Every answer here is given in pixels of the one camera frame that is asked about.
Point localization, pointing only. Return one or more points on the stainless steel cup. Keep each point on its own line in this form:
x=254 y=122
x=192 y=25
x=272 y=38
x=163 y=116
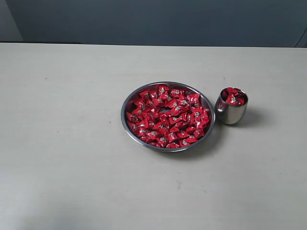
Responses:
x=229 y=114

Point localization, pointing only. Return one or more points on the pile of red candies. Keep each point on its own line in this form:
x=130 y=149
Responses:
x=168 y=119

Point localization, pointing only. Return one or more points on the stainless steel bowl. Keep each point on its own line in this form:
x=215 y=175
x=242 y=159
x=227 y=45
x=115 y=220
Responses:
x=204 y=101

